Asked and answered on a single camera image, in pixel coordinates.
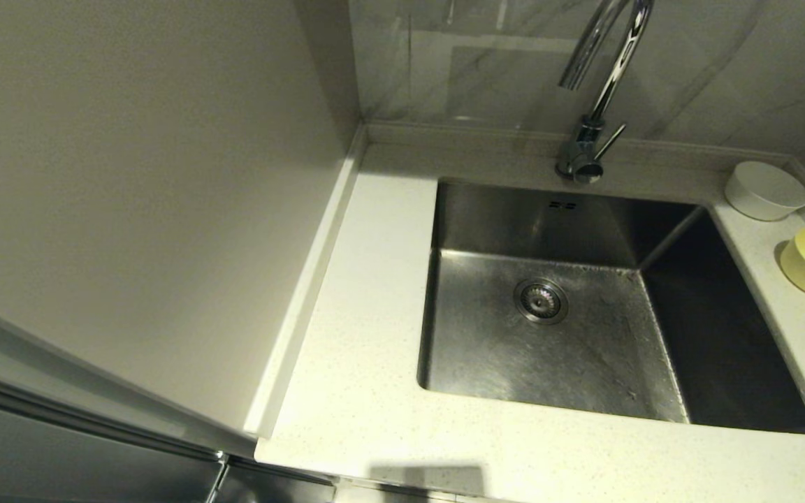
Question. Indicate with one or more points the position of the beige cabinet side panel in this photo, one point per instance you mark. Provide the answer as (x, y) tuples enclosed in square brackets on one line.
[(130, 175)]

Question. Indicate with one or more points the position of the round metal drain strainer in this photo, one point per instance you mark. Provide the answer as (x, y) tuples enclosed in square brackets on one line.
[(541, 300)]

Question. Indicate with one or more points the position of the grey metal appliance door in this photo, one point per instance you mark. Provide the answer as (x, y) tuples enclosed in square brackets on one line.
[(60, 454)]

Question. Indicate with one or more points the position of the white plastic bowl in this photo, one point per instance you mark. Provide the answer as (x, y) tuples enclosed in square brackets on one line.
[(766, 190)]

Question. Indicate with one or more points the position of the stainless steel sink basin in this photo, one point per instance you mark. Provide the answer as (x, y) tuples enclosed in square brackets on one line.
[(549, 356)]

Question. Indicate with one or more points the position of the chrome gooseneck kitchen faucet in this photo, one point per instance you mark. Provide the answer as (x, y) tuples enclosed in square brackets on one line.
[(588, 143)]

